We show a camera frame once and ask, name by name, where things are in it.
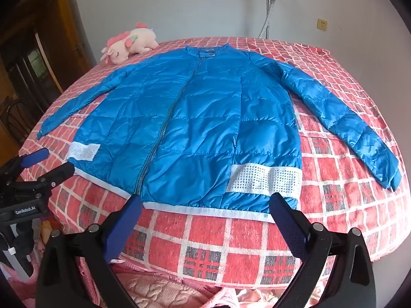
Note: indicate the pink knit cloth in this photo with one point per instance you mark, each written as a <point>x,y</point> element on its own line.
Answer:
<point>154,292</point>

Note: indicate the red plaid bed blanket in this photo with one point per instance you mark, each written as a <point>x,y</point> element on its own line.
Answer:
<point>224,247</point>

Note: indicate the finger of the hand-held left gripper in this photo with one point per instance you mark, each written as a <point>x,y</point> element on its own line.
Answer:
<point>35,157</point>
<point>57,173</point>

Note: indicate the dark metal chair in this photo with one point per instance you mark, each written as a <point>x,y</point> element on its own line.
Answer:
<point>12,115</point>

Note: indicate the pink unicorn plush toy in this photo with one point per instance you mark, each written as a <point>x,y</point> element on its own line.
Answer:
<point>141,40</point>

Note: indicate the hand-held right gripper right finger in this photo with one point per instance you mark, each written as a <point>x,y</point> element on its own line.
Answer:
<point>289,227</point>

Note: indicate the blue puffer jacket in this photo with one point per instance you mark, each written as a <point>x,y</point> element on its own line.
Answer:
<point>205,118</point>

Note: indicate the pink clothes pile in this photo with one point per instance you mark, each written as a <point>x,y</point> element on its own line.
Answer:
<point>257,296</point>

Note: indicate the brown wooden door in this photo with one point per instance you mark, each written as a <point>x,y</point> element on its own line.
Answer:
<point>48,38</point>

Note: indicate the yellowed wall socket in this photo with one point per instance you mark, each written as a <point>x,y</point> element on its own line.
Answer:
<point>321,24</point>

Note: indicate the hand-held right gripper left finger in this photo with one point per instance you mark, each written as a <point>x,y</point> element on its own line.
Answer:
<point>123,227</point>

